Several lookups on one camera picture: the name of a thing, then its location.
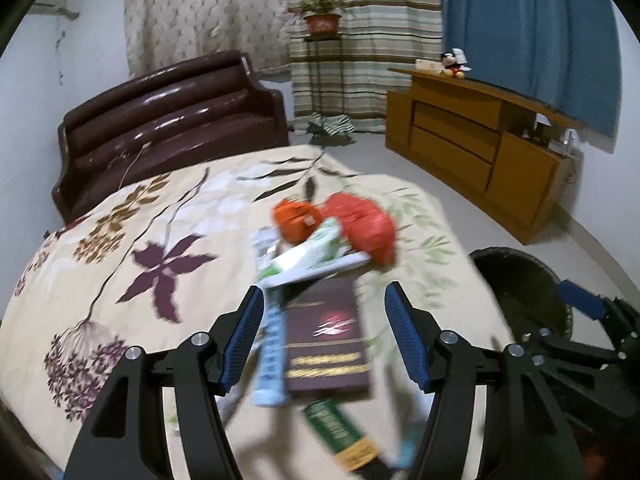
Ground black trash bin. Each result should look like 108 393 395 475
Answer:
468 246 573 356

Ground red plastic bag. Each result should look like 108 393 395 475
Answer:
320 191 398 266

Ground white cable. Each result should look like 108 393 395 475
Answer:
107 141 153 193

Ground mouse plush toy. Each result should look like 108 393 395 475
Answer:
439 51 466 79

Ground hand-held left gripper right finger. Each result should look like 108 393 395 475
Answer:
384 281 588 480

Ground floral tablecloth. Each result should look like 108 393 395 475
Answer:
0 145 511 480

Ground maroon box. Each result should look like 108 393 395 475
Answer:
282 277 373 396

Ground striped curtain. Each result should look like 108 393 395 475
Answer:
283 0 443 133

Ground light blue tube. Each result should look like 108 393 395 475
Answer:
250 285 291 408

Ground potted plant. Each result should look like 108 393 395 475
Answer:
292 0 351 37

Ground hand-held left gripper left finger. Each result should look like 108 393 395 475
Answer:
62 285 266 480

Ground beige patterned curtain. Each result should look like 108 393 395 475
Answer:
124 0 293 78

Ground wooden cabinet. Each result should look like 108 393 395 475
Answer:
385 67 586 245

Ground brown leather sofa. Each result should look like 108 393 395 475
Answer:
51 50 291 223

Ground white flat packet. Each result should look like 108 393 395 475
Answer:
262 252 373 290

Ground blue curtain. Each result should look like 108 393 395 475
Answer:
437 0 628 138

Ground white air conditioner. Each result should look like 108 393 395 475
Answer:
32 0 81 21

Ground striped cloth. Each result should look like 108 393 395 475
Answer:
306 112 357 137

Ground small orange plastic bag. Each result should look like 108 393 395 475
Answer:
271 198 323 243

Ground green packet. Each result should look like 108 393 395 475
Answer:
304 397 381 473

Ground black metal plant stand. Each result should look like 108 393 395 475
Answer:
304 35 351 136

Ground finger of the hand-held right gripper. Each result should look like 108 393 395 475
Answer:
556 280 640 346
522 327 632 368

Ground clear plastic wrapper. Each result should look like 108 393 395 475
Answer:
251 227 278 271

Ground green white toothpaste tube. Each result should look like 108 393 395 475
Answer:
270 217 346 278

